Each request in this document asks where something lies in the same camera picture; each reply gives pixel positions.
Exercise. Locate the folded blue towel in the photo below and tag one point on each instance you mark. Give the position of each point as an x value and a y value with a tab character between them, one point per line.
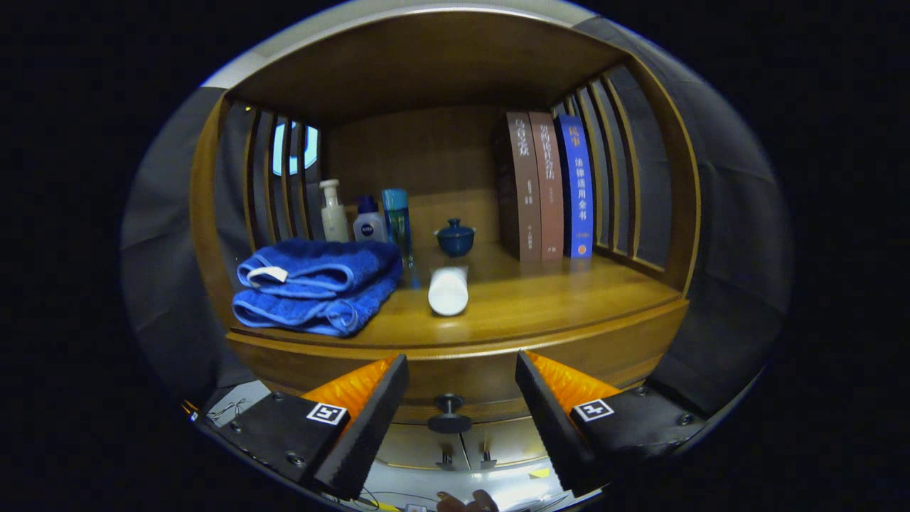
313	270

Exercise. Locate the white bottle with blue cap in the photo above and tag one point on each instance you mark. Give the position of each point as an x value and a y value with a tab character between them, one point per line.
370	229

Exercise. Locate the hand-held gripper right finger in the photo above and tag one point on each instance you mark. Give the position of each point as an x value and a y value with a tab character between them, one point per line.
554	427

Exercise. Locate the blue book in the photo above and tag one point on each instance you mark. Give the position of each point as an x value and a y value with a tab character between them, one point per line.
577	185

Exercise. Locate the brown wooden cabinet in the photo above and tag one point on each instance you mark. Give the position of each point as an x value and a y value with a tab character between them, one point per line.
426	156

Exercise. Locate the wooden countertop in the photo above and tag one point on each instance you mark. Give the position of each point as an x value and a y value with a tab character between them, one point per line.
554	299

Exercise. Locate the reddish brown book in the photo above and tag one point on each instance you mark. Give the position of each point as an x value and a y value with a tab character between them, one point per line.
551	192

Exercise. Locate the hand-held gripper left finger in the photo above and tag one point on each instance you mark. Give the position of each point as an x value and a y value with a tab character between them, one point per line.
373	427

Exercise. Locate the dark blue lidded teacup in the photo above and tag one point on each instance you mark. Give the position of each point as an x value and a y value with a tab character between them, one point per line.
455	242

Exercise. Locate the white and green tube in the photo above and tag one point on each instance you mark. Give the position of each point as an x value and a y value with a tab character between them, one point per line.
448	295

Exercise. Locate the white pump bottle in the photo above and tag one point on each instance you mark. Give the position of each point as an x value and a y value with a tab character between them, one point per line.
334	220

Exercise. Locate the clear teal bottle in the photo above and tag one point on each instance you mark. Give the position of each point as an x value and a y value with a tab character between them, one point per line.
396	213

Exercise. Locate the wooden cabinet door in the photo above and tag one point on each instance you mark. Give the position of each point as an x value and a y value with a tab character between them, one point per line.
419	444
512	441

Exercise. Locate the wooden drawer with black knob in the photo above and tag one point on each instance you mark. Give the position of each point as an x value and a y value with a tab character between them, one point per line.
462	377

